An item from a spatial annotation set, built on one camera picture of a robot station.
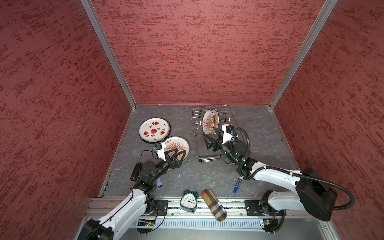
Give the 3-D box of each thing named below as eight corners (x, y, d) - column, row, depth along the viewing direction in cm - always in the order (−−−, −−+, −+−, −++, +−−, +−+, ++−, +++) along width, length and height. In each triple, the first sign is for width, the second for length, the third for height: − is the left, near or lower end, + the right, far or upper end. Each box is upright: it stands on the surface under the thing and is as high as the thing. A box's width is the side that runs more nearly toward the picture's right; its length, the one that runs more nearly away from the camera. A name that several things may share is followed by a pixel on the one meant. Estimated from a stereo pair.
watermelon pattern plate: (137, 142, 101) (135, 139, 98) (144, 121, 113) (142, 117, 110) (168, 142, 101) (167, 139, 98) (171, 121, 113) (170, 117, 110)
